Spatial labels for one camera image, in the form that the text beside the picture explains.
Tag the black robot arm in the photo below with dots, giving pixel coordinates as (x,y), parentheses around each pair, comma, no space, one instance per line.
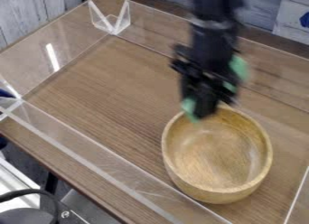
(216,10)

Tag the brown wooden bowl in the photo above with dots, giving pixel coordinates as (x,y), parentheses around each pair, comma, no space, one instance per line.
(218,157)

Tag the black table leg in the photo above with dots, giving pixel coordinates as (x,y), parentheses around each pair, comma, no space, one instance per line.
(51,183)

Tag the green rectangular block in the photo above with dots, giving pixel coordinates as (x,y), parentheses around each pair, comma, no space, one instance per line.
(230,81)

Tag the metal plate with screw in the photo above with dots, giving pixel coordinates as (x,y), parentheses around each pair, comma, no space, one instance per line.
(68,213)

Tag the clear acrylic corner bracket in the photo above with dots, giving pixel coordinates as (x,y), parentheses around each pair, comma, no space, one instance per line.
(111,24)

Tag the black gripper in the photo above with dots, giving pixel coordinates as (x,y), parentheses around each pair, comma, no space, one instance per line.
(206,57)

